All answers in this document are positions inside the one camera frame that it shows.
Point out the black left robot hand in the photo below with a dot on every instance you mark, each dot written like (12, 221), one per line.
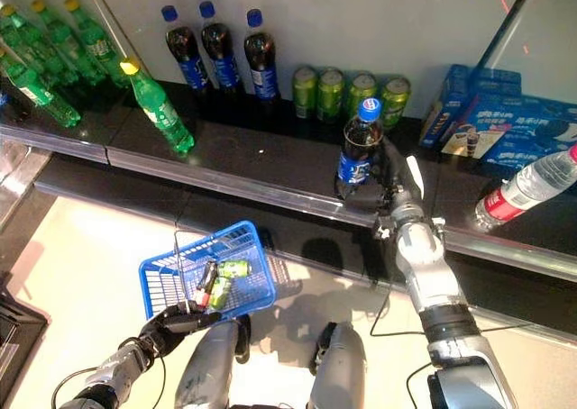
(169, 328)

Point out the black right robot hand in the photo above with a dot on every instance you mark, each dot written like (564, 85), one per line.
(396, 179)

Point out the dark cola bottle blue cap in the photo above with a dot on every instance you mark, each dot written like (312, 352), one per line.
(221, 57)
(358, 152)
(261, 62)
(187, 57)

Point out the blue plastic shopping basket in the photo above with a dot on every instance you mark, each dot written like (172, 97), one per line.
(153, 274)

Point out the dark cola bottle red cap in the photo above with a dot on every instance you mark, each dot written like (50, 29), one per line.
(206, 285)

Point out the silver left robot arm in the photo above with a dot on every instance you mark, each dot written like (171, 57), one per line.
(117, 364)

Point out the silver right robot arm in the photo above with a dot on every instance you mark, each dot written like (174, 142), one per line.
(428, 274)

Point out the green drink can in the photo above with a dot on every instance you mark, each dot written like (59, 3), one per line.
(360, 93)
(233, 268)
(221, 292)
(330, 94)
(305, 91)
(396, 102)

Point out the silver left robot leg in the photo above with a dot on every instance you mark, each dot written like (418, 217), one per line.
(207, 364)

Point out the silver robot leg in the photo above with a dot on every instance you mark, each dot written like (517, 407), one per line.
(340, 368)
(207, 364)

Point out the blue cream cookie box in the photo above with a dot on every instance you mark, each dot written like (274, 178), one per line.
(444, 111)

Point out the small water bottle red cap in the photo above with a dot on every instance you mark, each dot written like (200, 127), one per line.
(518, 193)

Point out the blue sandwich cookie box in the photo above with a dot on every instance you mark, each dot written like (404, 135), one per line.
(518, 125)
(518, 157)

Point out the black low display base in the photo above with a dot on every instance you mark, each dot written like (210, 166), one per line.
(18, 337)

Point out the silver right robot leg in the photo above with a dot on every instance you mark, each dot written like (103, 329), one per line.
(340, 368)

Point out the green soda bottle yellow cap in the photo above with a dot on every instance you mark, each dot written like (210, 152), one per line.
(40, 93)
(27, 39)
(61, 39)
(160, 109)
(99, 48)

